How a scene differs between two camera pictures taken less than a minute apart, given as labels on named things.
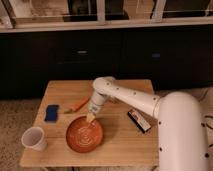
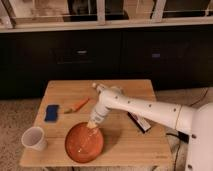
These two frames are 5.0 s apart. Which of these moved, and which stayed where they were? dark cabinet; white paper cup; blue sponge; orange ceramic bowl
Moved: orange ceramic bowl
Stayed: blue sponge; dark cabinet; white paper cup
